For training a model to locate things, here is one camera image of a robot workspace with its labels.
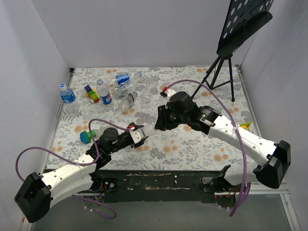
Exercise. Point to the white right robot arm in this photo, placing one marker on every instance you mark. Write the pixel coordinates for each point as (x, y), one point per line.
(271, 160)

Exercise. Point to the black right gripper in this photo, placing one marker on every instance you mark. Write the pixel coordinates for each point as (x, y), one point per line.
(161, 119)

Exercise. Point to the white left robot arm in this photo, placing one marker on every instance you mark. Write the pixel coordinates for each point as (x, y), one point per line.
(39, 193)

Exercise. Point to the Pocari Sweat plastic bottle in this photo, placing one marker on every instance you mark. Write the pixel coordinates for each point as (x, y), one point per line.
(69, 99)

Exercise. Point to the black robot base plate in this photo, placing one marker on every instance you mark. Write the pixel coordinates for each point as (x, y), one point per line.
(162, 186)

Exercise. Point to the clear bottle black label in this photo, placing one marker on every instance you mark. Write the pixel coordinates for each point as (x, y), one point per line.
(128, 101)

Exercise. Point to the small labelled clear bottle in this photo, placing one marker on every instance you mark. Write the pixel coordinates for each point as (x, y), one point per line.
(123, 89)

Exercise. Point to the Pepsi plastic bottle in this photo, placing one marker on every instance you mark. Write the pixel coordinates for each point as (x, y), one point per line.
(103, 92)
(122, 78)

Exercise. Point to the yellow green toy blocks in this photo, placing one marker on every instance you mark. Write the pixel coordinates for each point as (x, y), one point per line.
(245, 125)

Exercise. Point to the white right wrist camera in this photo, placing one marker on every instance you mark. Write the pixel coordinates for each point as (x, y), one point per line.
(167, 93)

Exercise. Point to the colourful toy block car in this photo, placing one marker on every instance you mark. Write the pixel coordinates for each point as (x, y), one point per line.
(91, 94)

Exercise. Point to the Pocari Sweat cap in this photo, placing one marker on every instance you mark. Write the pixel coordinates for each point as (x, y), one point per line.
(62, 86)

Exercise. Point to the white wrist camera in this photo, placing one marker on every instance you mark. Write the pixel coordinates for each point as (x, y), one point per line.
(137, 133)
(167, 93)

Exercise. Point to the black music stand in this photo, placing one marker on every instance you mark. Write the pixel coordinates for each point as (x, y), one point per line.
(244, 18)

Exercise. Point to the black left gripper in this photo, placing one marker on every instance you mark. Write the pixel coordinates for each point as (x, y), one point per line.
(140, 142)

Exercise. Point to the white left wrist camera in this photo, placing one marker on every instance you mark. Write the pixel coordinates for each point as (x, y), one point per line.
(137, 133)

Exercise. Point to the blue green toy block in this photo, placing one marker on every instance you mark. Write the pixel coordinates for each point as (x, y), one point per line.
(85, 137)

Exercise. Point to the tall clear plastic bottle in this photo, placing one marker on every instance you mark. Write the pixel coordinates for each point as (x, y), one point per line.
(147, 95)

